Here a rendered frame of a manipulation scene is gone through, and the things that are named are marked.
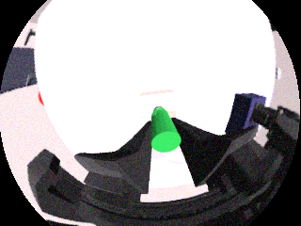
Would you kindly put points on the green marker cap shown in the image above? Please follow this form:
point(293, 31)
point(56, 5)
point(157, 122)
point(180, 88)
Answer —
point(163, 135)

